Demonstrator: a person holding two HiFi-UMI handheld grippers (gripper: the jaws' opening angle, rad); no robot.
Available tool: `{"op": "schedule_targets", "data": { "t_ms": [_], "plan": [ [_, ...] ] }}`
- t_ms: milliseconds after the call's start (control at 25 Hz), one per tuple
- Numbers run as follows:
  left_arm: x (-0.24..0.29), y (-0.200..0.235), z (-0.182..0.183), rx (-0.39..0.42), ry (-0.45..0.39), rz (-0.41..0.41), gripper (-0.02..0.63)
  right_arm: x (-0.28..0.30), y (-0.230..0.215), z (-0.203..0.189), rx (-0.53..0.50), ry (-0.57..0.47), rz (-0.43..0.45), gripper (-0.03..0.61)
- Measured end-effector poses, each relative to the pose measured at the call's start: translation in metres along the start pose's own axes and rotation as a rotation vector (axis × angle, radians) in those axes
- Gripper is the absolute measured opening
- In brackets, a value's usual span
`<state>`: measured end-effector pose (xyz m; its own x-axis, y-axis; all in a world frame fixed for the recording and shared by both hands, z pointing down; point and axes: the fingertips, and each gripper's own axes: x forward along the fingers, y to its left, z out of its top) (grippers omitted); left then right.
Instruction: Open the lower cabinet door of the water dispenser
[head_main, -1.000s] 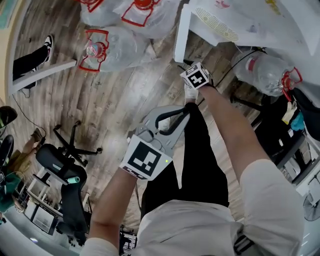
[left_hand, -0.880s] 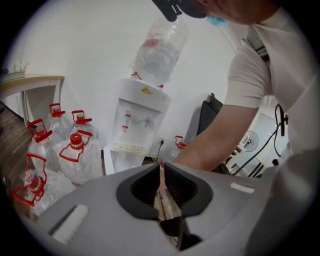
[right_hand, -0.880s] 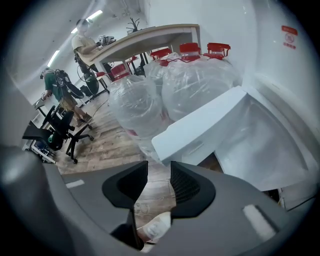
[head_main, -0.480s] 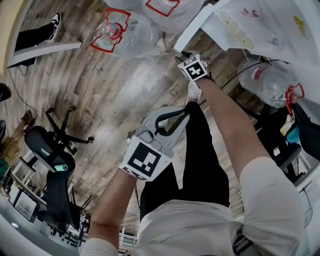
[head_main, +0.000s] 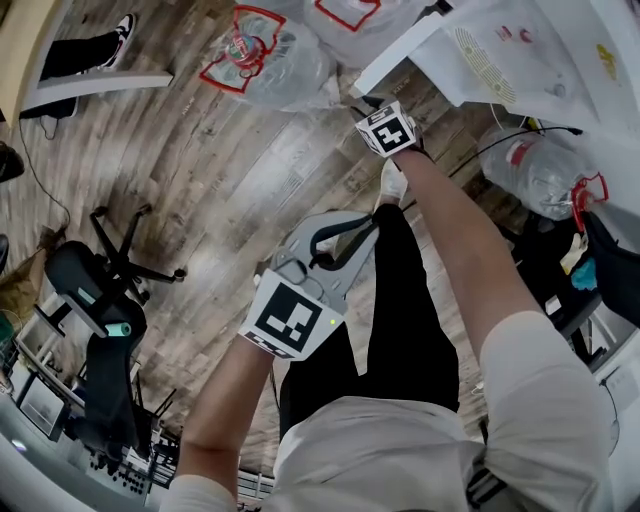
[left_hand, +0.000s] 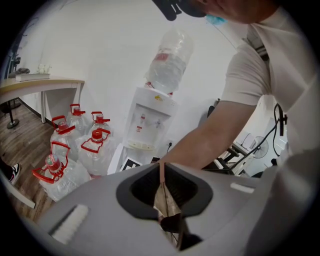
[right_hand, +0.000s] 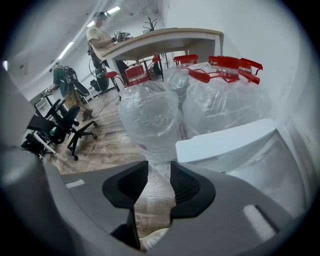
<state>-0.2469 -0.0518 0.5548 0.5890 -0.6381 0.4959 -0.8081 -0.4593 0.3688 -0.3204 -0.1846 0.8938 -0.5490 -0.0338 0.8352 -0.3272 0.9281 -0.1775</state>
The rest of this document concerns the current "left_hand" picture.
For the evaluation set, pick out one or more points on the white standing fan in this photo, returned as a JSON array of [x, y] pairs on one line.
[[260, 147]]

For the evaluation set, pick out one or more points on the white flower decoration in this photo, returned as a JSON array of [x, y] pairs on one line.
[[43, 69]]

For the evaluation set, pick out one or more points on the person's white t-shirt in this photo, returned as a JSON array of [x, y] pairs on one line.
[[282, 62]]

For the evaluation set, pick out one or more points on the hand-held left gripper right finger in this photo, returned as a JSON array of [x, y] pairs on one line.
[[237, 212]]

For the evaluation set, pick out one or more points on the black wall plug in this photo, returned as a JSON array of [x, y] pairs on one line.
[[170, 147]]

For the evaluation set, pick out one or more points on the green book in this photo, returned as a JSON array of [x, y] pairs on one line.
[[32, 77]]

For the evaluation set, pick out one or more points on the wooden desk white legs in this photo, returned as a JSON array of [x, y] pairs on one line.
[[37, 85]]

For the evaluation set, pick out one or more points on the person's head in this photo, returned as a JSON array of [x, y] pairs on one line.
[[232, 10]]

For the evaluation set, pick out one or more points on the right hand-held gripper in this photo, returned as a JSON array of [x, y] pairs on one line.
[[130, 165]]

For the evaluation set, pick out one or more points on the blue face mask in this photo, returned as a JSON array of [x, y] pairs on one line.
[[216, 19]]

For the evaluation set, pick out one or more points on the person's right forearm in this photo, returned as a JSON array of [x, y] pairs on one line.
[[207, 140]]

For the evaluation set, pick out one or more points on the black head-mounted camera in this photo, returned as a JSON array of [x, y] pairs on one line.
[[175, 8]]

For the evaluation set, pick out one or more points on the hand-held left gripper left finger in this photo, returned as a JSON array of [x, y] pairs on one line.
[[100, 200]]

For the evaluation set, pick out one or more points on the white cabinet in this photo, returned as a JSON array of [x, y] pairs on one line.
[[147, 107]]

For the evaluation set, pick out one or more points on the large plastic-wrapped water bottle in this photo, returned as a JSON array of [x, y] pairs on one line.
[[172, 62]]

